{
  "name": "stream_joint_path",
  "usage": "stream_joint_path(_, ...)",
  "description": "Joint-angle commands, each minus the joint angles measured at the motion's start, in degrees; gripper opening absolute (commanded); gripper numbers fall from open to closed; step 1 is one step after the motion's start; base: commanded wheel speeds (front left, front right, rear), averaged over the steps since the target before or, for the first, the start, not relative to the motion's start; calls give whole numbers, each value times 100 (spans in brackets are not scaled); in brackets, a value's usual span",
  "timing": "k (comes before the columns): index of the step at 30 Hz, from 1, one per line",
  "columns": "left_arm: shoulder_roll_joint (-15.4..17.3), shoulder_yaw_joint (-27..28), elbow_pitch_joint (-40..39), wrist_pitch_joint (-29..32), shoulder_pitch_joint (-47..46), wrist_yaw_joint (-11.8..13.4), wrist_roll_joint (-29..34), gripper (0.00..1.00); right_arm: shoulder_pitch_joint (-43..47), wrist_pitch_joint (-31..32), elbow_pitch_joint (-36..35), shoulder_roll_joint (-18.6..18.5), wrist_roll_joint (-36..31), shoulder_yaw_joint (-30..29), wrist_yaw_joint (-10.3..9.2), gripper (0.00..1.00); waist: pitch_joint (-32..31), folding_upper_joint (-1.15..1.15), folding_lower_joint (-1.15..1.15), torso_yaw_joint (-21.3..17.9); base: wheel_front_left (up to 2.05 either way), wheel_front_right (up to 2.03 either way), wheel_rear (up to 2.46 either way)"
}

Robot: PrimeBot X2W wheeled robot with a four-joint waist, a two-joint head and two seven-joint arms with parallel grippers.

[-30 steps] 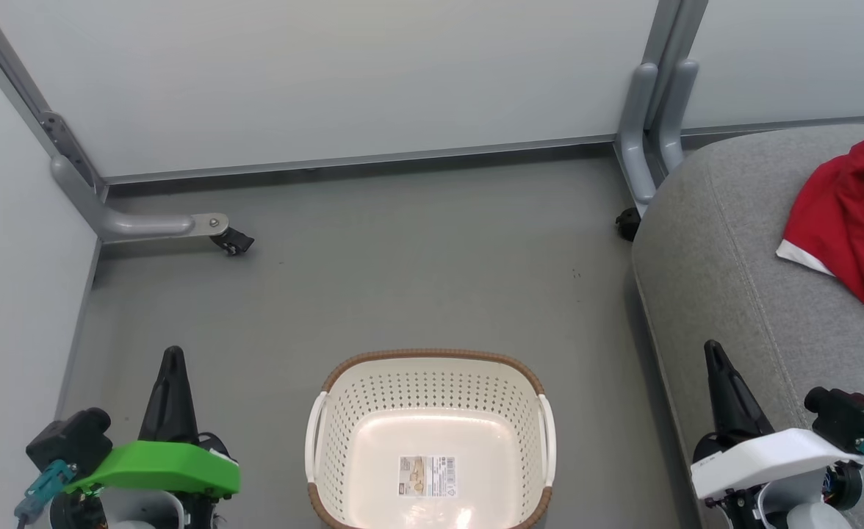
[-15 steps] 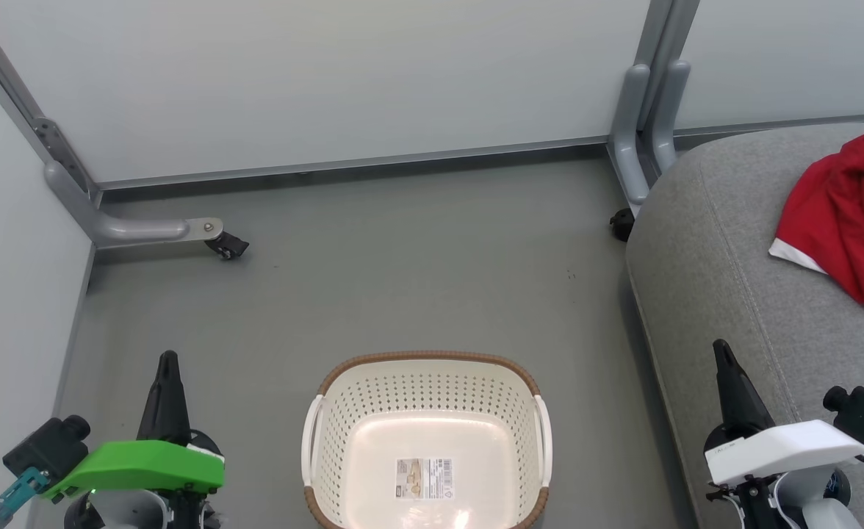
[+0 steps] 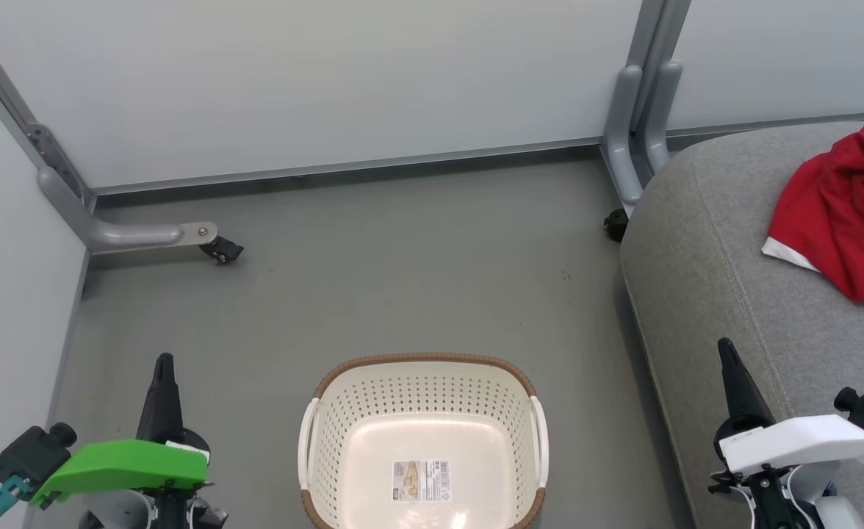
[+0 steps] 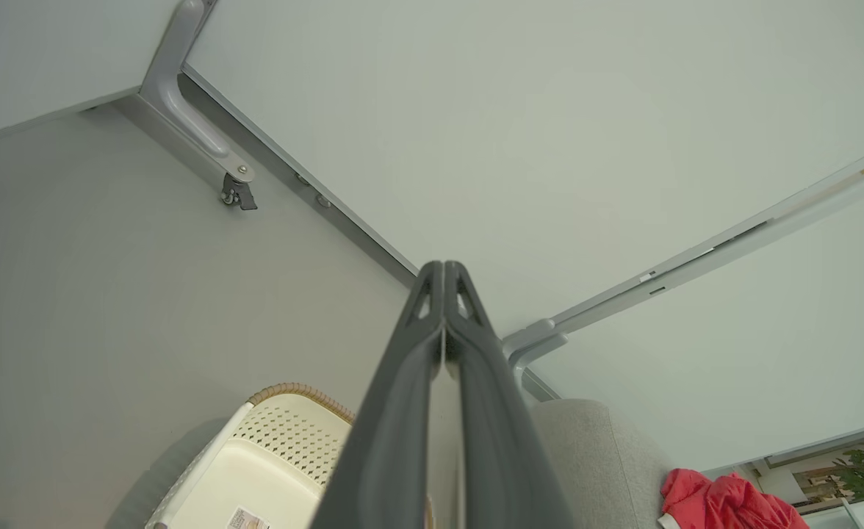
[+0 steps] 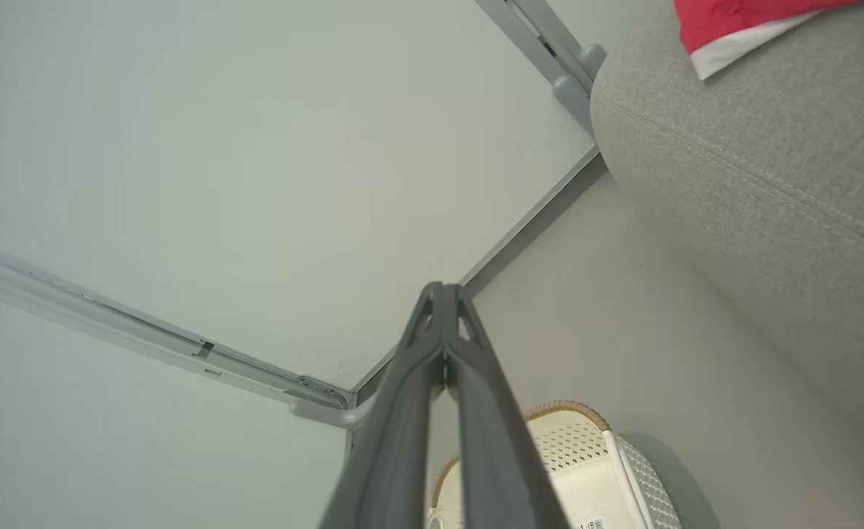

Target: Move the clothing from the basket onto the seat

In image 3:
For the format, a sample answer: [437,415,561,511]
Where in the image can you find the grey partition foot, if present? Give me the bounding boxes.
[37,165,220,256]
[600,65,647,218]
[643,60,685,175]

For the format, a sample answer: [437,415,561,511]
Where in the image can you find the grey fabric sofa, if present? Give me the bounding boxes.
[619,120,864,529]

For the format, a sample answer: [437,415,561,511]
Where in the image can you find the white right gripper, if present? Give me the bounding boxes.
[714,337,864,478]

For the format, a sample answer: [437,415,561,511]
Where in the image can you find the cream perforated laundry basket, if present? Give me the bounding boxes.
[298,353,550,529]

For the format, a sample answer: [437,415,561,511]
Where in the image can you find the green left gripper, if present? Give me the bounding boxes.
[30,353,213,509]

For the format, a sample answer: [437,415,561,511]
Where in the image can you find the red garment with white cuffs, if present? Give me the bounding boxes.
[761,114,864,306]

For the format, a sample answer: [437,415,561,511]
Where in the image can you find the black caster wheel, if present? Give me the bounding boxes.
[603,208,630,243]
[198,238,245,266]

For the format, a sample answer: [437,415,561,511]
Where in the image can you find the paper sticker label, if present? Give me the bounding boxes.
[392,459,452,504]

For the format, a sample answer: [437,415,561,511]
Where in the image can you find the grey metal partition post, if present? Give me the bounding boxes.
[0,7,96,214]
[627,0,694,133]

